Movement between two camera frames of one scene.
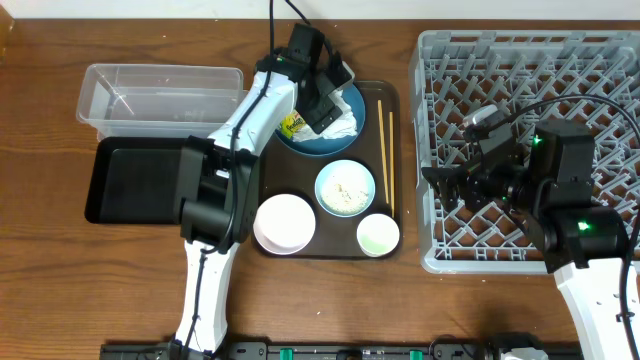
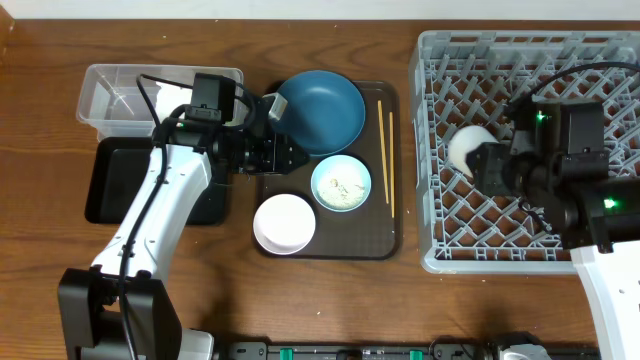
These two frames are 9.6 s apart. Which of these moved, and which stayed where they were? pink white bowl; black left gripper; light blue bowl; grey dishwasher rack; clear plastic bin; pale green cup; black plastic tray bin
Moved: black left gripper; pale green cup; light blue bowl
Stayed: pink white bowl; grey dishwasher rack; clear plastic bin; black plastic tray bin
